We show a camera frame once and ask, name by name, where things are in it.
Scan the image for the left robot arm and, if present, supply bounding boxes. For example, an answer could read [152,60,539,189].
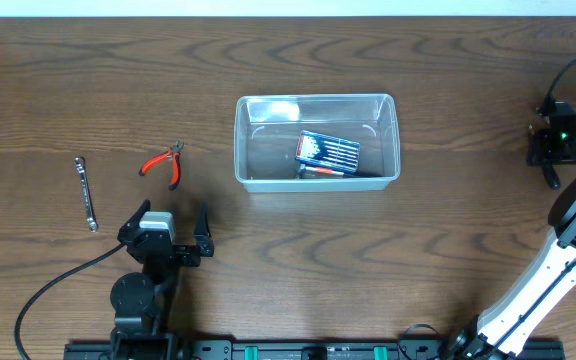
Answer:
[110,200,215,359]

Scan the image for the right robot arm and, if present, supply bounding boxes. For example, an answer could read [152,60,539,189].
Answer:
[437,95,576,359]

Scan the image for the red black handled pliers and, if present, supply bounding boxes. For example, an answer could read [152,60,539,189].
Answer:
[138,141,184,191]

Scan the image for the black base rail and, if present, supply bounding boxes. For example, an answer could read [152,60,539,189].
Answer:
[63,339,566,360]

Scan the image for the claw hammer orange handle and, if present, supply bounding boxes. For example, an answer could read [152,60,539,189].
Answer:
[295,162,383,180]

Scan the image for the clear plastic container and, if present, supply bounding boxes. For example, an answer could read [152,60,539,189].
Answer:
[234,93,401,192]

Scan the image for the silver combination wrench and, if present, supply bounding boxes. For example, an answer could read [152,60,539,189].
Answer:
[74,157,99,232]

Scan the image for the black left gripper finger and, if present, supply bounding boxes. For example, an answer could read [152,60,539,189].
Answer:
[117,199,150,240]
[193,202,215,257]

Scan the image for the blue precision screwdriver set case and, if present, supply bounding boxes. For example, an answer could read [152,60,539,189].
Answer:
[295,131,361,173]

